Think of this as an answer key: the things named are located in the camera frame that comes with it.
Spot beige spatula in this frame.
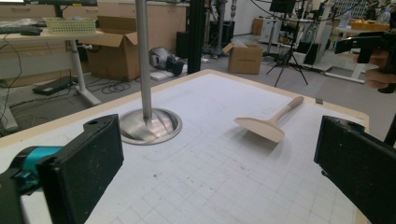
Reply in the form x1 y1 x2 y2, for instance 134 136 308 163
233 95 305 144

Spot white flat board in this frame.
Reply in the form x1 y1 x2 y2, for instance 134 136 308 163
149 68 189 82

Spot white desk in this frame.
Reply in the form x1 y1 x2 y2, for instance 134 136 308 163
0 28 105 107

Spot flat black box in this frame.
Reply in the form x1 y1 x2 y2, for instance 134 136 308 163
32 76 78 96

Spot large open cardboard box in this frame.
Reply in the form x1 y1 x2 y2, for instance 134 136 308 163
81 15 141 83

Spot grey and black device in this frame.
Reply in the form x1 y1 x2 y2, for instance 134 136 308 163
148 46 186 77

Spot black monitor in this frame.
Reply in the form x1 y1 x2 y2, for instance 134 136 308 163
269 0 297 14

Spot white grid mat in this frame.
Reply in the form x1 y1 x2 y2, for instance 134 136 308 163
0 73 368 224

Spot cream plastic basket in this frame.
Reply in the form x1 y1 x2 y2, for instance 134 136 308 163
43 17 97 35

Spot black tripod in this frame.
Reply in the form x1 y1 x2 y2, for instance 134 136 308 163
265 18 309 88

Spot yellow bin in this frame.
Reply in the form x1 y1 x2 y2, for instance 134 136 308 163
349 20 390 32

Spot metal utensil stand with hooks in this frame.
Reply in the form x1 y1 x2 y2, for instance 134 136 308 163
119 0 183 147

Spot small cardboard box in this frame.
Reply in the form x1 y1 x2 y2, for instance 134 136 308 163
222 42 264 76

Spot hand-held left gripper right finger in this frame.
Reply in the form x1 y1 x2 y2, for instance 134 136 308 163
313 115 396 224

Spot black floor cables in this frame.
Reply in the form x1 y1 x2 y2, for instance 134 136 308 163
85 76 143 95

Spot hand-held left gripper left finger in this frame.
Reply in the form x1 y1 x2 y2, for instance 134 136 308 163
35 113 125 224

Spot black keyboard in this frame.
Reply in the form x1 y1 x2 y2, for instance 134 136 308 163
0 25 44 36

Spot black metal frame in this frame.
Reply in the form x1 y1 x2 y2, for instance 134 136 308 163
186 0 206 76

